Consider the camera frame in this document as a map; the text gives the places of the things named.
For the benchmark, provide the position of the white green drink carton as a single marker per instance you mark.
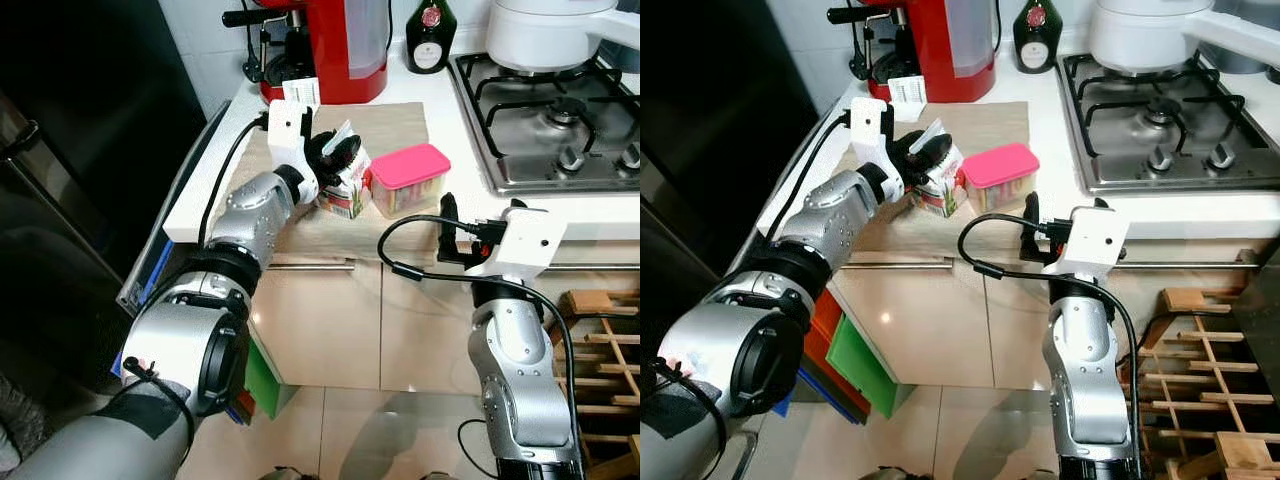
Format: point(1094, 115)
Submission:
point(945, 197)
point(350, 197)

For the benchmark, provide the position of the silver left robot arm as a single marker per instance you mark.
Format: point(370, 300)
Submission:
point(835, 215)
point(250, 210)

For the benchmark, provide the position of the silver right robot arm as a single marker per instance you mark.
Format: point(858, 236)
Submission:
point(520, 370)
point(1080, 370)

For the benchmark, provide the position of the black fridge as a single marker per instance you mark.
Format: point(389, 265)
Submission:
point(100, 100)
point(720, 100)

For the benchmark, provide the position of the pink lid plastic container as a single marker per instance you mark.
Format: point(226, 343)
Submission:
point(1000, 165)
point(410, 165)

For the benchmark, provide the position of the beige wooden cutting board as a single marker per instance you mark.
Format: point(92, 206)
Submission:
point(390, 125)
point(985, 125)

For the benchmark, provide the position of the white printed paper label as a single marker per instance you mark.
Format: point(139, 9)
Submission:
point(908, 90)
point(300, 92)

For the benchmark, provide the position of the red coffee machine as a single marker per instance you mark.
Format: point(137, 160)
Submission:
point(950, 60)
point(345, 60)

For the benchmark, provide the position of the gas stove hob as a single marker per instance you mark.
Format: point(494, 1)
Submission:
point(1120, 140)
point(520, 140)

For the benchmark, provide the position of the beige kitchen base cabinet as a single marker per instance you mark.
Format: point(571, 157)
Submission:
point(330, 330)
point(930, 330)

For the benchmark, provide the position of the silver stove knob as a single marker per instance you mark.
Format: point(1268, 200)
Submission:
point(630, 156)
point(1161, 158)
point(571, 158)
point(1222, 156)

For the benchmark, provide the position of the dark green glass bottle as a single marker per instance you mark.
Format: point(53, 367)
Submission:
point(430, 50)
point(1037, 50)

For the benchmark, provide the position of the wooden wine rack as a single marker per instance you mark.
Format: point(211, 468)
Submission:
point(1185, 298)
point(590, 300)

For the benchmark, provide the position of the red flat board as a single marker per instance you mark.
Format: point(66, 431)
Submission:
point(825, 330)
point(246, 402)

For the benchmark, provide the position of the white cooking pot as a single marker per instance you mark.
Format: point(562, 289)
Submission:
point(540, 40)
point(1140, 40)

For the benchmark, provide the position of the green flat board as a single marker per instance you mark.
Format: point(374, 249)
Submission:
point(860, 370)
point(270, 385)

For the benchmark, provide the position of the grey metal pot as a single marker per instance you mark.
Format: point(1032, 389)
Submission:
point(1240, 60)

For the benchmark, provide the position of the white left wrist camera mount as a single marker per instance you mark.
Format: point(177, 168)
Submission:
point(865, 125)
point(285, 130)

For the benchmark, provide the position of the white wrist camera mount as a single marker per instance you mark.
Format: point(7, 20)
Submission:
point(285, 130)
point(530, 240)
point(1095, 240)
point(865, 125)

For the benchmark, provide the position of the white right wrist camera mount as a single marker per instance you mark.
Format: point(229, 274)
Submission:
point(530, 240)
point(1095, 240)

